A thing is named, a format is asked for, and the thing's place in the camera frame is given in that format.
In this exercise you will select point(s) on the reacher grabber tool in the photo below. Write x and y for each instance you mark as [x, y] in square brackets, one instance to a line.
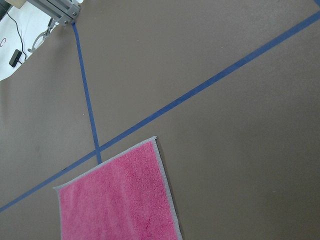
[42, 36]

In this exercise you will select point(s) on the brown paper table cover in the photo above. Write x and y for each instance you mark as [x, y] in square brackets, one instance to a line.
[242, 156]

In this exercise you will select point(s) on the pink towel with grey edge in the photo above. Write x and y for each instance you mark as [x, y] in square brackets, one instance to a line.
[124, 198]

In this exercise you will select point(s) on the aluminium frame post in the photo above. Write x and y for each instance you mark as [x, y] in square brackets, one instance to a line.
[62, 11]

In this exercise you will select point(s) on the small black square device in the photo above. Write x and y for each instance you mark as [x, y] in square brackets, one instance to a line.
[15, 58]

